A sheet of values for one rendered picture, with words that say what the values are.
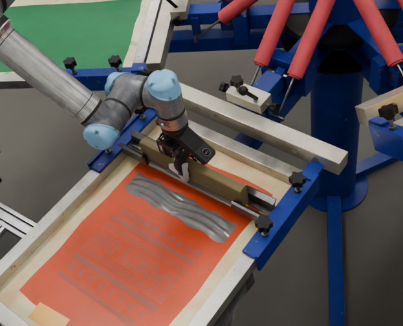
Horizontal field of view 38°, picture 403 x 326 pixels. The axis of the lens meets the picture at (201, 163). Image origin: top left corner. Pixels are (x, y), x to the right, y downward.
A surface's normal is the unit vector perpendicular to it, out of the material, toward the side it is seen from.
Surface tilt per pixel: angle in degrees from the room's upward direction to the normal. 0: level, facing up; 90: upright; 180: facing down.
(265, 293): 0
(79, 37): 0
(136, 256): 0
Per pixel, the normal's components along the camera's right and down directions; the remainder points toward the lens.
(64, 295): -0.15, -0.63
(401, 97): 0.25, 0.23
